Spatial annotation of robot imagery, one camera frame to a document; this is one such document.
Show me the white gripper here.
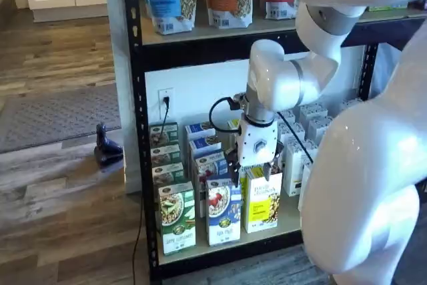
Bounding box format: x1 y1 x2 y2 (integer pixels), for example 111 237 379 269
225 119 285 188

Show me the blue and white oatmeal box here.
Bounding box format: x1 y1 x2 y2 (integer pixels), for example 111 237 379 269
192 150 231 218
205 176 243 247
188 135 223 159
185 121 216 142

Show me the white box dark stripe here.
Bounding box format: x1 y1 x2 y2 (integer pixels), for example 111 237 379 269
282 137 318 198
278 121 306 143
298 161 316 213
276 109 297 126

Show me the green oatmeal box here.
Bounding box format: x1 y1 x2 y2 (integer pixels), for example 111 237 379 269
151 162 185 188
149 121 179 149
157 180 197 256
149 144 183 168

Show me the black metal shelf rack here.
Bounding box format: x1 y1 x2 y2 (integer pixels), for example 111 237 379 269
120 0 427 282

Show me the green Bobo's peanut butter box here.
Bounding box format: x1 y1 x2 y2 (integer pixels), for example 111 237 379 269
366 3 408 13

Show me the dark glossy figurine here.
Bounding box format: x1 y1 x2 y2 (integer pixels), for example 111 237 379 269
93 123 125 168

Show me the grey floor rug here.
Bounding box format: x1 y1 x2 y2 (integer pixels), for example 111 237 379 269
0 83 123 154

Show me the black power cord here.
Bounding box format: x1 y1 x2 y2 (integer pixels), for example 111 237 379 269
131 95 171 268

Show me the white wall outlet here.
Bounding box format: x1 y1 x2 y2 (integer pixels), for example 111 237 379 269
158 87 175 113

